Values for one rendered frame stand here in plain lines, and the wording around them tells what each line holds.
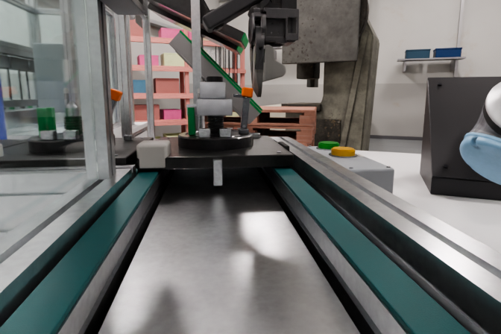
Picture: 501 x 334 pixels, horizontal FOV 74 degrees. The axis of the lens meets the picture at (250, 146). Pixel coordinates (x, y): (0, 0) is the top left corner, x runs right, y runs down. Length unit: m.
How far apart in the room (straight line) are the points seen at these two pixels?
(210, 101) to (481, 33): 8.35
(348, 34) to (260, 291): 4.18
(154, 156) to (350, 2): 4.06
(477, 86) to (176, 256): 0.78
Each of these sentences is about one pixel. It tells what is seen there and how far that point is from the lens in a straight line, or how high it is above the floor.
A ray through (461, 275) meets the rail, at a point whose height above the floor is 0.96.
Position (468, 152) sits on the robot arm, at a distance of 0.61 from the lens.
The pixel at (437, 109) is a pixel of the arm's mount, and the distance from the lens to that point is 0.87.
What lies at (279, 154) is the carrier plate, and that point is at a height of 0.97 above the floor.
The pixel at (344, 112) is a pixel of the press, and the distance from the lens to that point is 4.63.
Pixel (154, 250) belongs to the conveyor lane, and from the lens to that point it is 0.34.
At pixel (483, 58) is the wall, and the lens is 8.75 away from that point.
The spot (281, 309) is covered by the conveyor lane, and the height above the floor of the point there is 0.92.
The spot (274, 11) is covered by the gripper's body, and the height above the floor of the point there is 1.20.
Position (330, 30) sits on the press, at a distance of 4.43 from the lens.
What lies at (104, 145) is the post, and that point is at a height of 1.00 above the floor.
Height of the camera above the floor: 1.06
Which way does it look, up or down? 9 degrees down
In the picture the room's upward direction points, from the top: straight up
